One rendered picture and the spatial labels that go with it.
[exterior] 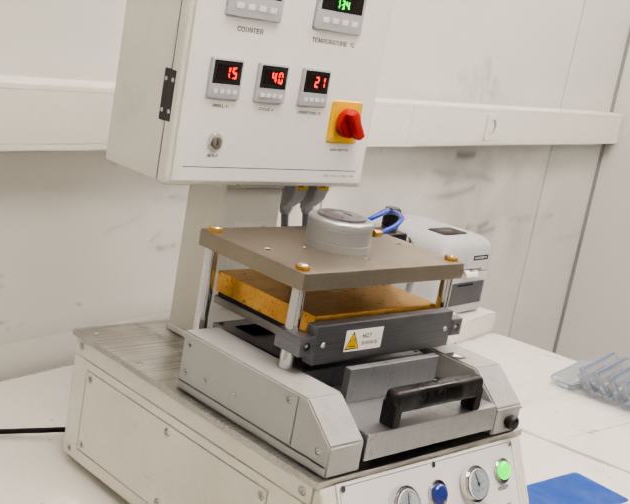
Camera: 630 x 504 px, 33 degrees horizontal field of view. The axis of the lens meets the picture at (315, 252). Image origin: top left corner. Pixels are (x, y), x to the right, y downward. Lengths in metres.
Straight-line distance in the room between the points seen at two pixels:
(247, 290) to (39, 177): 0.52
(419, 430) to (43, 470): 0.51
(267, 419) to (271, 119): 0.39
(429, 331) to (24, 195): 0.67
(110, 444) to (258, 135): 0.42
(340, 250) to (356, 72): 0.28
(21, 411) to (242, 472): 0.51
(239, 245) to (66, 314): 0.64
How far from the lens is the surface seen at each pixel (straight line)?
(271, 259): 1.13
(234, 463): 1.16
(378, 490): 1.12
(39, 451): 1.46
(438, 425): 1.17
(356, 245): 1.21
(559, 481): 1.68
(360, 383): 1.16
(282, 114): 1.31
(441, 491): 1.18
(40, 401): 1.62
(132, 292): 1.85
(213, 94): 1.23
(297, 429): 1.08
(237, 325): 1.27
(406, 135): 2.37
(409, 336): 1.23
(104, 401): 1.35
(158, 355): 1.32
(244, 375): 1.13
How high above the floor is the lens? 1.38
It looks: 13 degrees down
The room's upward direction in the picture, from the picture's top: 10 degrees clockwise
